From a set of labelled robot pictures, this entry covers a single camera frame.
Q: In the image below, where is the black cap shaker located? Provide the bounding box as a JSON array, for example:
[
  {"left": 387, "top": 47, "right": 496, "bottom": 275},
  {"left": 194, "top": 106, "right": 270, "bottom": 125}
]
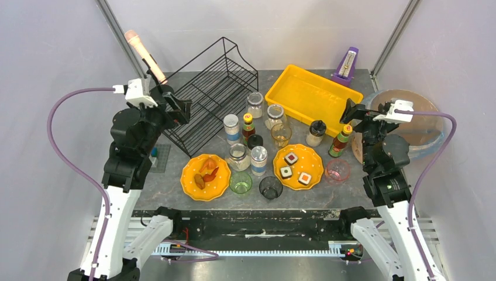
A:
[
  {"left": 306, "top": 120, "right": 327, "bottom": 147},
  {"left": 247, "top": 134, "right": 264, "bottom": 150}
]

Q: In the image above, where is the green label sauce bottle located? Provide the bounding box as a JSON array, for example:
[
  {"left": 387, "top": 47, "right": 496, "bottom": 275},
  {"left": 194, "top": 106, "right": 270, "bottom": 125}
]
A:
[{"left": 328, "top": 124, "right": 353, "bottom": 158}]

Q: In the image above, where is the blue band spice jar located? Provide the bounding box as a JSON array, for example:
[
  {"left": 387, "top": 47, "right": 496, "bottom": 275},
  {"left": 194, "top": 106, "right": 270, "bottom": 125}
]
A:
[
  {"left": 223, "top": 114, "right": 241, "bottom": 145},
  {"left": 251, "top": 146, "right": 268, "bottom": 177}
]

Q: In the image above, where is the red label sauce bottle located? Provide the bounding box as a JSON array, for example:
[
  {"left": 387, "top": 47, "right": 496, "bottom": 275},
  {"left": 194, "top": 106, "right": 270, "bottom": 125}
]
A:
[{"left": 242, "top": 113, "right": 256, "bottom": 145}]

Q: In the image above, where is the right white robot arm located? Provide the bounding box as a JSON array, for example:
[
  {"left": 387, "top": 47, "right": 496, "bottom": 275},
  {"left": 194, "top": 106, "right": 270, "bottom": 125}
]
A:
[{"left": 339, "top": 99, "right": 445, "bottom": 280}]

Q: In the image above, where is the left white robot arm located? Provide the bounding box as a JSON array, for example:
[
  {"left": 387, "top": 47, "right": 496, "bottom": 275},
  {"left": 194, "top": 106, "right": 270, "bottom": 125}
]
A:
[{"left": 68, "top": 80, "right": 191, "bottom": 280}]

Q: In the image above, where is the purple metronome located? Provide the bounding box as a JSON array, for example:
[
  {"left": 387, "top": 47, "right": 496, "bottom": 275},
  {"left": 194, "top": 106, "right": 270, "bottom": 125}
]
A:
[{"left": 331, "top": 47, "right": 359, "bottom": 87}]

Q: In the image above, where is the grey lego baseplate with bricks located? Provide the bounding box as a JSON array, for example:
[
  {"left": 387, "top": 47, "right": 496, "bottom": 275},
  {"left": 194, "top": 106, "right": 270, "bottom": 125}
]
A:
[{"left": 149, "top": 144, "right": 171, "bottom": 173}]

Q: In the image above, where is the yellow plastic bin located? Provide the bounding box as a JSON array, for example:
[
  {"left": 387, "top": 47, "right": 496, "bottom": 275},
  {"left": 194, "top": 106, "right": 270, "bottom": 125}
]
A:
[{"left": 265, "top": 64, "right": 363, "bottom": 137}]

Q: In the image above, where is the orange chicken wing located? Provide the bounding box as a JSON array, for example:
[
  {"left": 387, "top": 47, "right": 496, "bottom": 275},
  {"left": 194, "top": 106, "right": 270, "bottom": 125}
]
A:
[{"left": 199, "top": 157, "right": 218, "bottom": 173}]

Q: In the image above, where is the pink glass cup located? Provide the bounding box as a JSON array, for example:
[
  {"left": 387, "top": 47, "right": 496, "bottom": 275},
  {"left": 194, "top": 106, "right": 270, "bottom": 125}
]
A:
[{"left": 325, "top": 159, "right": 351, "bottom": 184}]

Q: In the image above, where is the brown chicken piece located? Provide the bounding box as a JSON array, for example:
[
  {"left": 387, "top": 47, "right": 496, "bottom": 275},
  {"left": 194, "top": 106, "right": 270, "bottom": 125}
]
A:
[{"left": 194, "top": 174, "right": 205, "bottom": 190}]

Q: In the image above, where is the yellow plate with chicken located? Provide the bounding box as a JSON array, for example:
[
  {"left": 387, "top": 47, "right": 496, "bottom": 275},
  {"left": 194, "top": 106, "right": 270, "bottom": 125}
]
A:
[{"left": 180, "top": 154, "right": 231, "bottom": 201}]

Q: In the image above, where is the red chicken wing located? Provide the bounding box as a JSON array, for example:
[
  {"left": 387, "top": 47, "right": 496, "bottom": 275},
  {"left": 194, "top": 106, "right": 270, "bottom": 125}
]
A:
[{"left": 202, "top": 167, "right": 219, "bottom": 183}]

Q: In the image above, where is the open glass jar front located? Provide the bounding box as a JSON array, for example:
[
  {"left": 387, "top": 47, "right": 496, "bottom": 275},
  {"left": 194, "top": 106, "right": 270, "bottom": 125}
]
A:
[{"left": 225, "top": 143, "right": 250, "bottom": 172}]

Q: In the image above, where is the open glass jar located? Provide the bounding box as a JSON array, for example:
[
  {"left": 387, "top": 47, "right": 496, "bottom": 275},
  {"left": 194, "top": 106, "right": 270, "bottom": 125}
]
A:
[
  {"left": 264, "top": 104, "right": 287, "bottom": 130},
  {"left": 246, "top": 92, "right": 264, "bottom": 119},
  {"left": 225, "top": 143, "right": 250, "bottom": 172}
]

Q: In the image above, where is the open glass jar back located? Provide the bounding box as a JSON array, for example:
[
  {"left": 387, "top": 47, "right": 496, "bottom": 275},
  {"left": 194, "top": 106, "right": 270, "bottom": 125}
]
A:
[{"left": 246, "top": 92, "right": 264, "bottom": 119}]

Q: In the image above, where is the round bin with plastic liner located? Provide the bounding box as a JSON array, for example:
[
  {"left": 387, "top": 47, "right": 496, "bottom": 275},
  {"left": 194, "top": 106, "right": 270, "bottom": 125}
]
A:
[{"left": 361, "top": 89, "right": 445, "bottom": 162}]

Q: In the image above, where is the amber glass cup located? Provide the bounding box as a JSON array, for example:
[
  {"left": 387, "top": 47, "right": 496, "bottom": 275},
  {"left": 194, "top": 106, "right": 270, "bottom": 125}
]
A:
[{"left": 271, "top": 124, "right": 292, "bottom": 149}]

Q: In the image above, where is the red centre sushi piece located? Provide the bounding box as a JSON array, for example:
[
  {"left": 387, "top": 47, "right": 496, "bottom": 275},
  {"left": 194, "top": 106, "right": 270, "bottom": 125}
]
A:
[{"left": 284, "top": 152, "right": 299, "bottom": 166}]

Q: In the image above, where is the open glass jar middle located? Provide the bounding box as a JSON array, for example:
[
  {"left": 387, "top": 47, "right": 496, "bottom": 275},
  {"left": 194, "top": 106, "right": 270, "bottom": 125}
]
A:
[{"left": 264, "top": 104, "right": 287, "bottom": 130}]

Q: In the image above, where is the yellow plate with sushi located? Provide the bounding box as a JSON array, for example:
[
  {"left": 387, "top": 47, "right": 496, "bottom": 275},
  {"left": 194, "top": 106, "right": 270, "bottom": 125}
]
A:
[{"left": 273, "top": 144, "right": 323, "bottom": 190}]

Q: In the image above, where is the orange centre sushi piece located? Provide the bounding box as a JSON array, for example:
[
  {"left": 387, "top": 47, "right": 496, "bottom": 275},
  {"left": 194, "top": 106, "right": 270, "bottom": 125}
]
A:
[{"left": 298, "top": 172, "right": 312, "bottom": 186}]

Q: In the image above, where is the green glass cup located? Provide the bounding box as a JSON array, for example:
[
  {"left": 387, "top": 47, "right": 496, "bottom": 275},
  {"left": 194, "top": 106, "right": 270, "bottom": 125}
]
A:
[{"left": 229, "top": 172, "right": 252, "bottom": 194}]

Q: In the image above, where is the green centre sushi piece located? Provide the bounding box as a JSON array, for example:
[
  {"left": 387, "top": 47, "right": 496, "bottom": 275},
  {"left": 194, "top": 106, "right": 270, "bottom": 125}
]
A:
[{"left": 279, "top": 166, "right": 293, "bottom": 179}]

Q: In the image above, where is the pink microphone on stand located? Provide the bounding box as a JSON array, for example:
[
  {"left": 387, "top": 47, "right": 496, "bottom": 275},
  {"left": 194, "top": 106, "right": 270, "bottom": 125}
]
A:
[{"left": 125, "top": 30, "right": 167, "bottom": 85}]

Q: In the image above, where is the dark glass cup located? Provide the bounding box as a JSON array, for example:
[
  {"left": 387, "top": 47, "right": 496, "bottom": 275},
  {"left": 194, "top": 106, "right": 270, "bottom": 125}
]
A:
[{"left": 259, "top": 176, "right": 283, "bottom": 200}]

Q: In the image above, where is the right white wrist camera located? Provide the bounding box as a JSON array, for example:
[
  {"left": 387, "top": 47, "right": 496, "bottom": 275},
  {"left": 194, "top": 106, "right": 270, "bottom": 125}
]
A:
[{"left": 373, "top": 99, "right": 414, "bottom": 124}]

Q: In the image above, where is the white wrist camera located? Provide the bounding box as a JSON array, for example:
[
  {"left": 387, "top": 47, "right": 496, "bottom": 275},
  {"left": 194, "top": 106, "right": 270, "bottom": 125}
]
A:
[
  {"left": 112, "top": 78, "right": 158, "bottom": 108},
  {"left": 373, "top": 99, "right": 414, "bottom": 124}
]

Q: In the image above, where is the black wire rack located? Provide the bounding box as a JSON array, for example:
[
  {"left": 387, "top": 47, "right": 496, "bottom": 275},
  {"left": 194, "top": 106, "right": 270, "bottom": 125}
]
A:
[{"left": 163, "top": 37, "right": 259, "bottom": 157}]

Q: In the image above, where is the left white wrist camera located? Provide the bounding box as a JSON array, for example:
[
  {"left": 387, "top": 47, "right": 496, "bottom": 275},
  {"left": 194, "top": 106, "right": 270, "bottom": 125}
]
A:
[{"left": 112, "top": 78, "right": 158, "bottom": 108}]

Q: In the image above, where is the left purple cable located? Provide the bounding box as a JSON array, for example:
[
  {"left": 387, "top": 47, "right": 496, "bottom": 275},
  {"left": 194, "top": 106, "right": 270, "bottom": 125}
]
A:
[{"left": 47, "top": 87, "right": 117, "bottom": 281}]

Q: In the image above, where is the purple cable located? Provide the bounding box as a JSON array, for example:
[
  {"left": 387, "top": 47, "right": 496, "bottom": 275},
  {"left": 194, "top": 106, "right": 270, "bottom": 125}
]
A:
[
  {"left": 47, "top": 87, "right": 117, "bottom": 281},
  {"left": 394, "top": 109, "right": 457, "bottom": 280}
]

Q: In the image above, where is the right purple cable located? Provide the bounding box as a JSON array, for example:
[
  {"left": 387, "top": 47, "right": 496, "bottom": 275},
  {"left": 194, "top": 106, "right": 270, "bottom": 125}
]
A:
[{"left": 394, "top": 109, "right": 457, "bottom": 280}]

